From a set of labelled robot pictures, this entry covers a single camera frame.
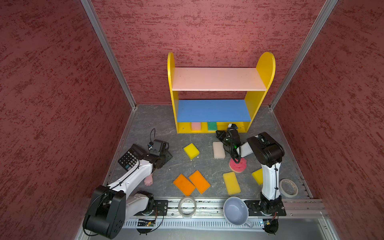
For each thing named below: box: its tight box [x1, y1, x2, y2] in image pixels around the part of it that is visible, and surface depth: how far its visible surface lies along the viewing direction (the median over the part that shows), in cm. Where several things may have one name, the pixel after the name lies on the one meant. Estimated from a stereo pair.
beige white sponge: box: [212, 141, 226, 159], surface depth 95 cm
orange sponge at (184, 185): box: [173, 173, 196, 196], surface depth 83 cm
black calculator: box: [118, 143, 145, 171], surface depth 93 cm
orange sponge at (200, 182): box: [188, 170, 211, 195], surface depth 83 cm
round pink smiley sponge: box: [228, 158, 248, 173], surface depth 87 cm
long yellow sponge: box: [223, 171, 241, 195], surface depth 83 cm
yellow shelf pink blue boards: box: [167, 52, 276, 134], surface depth 84 cm
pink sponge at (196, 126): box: [191, 122, 202, 131], surface depth 105 cm
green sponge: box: [208, 122, 218, 131], surface depth 108 cm
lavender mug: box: [223, 196, 253, 228], surface depth 72 cm
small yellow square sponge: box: [183, 142, 200, 160], surface depth 95 cm
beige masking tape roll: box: [279, 178, 299, 198], surface depth 83 cm
